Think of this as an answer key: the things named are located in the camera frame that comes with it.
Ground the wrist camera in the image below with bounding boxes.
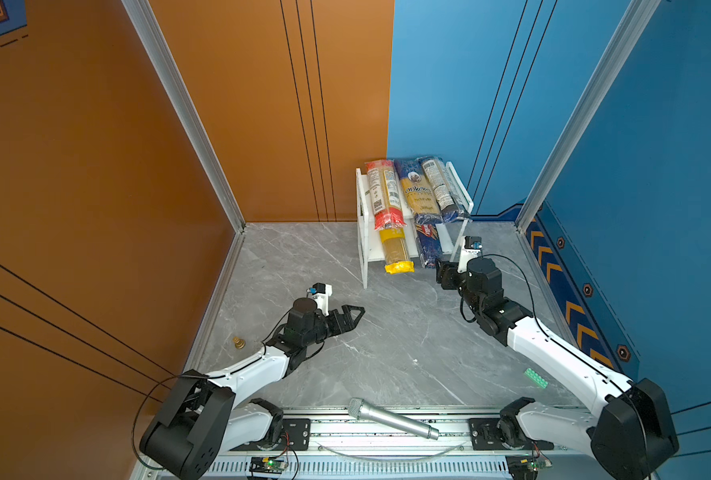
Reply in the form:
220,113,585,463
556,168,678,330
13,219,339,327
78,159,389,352
457,236,483,273
308,282,333,314

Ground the silver microphone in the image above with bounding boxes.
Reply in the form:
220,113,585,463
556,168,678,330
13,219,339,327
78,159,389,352
348,398,441,440

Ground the right circuit board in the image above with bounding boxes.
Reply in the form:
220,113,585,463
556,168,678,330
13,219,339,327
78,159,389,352
505,457,539,480

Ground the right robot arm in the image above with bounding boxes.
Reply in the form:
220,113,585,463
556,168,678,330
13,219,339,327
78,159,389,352
437,257,679,479

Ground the green lego brick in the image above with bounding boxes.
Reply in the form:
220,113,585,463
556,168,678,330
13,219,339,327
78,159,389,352
523,368,549,389

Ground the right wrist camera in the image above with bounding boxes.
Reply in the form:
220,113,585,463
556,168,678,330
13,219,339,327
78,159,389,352
457,236,483,273

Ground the red spaghetti bag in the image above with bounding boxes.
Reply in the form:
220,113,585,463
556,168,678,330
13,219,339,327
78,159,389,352
367,159,405,230

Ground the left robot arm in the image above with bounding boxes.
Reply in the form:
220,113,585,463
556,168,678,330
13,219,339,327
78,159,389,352
132,295,365,479

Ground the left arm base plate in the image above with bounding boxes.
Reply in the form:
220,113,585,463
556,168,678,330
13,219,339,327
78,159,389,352
234,418,312,452

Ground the left green circuit board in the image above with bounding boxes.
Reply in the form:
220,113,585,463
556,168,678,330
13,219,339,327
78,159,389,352
249,457,290,478

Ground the white two-tier metal shelf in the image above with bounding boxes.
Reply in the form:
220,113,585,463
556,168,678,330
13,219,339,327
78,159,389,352
355,162,475,288

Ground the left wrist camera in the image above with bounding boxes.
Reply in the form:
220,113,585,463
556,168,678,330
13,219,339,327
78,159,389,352
308,282,333,314

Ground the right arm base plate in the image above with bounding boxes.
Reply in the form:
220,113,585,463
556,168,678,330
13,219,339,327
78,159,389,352
467,417,555,451

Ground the blue yellow spaghetti bag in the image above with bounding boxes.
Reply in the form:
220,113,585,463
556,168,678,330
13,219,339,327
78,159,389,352
393,158,443,225

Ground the blue Barilla spaghetti box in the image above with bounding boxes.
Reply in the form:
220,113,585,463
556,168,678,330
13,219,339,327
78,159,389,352
415,224,443,268

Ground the clear label spaghetti bag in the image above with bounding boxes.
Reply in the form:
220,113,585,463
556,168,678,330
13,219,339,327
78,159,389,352
419,156,469,223

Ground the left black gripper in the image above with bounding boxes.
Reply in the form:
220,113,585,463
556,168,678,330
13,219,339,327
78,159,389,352
302,306,363,351

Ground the aluminium front rail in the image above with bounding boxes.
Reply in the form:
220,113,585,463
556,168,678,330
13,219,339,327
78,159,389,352
130,410,657,480

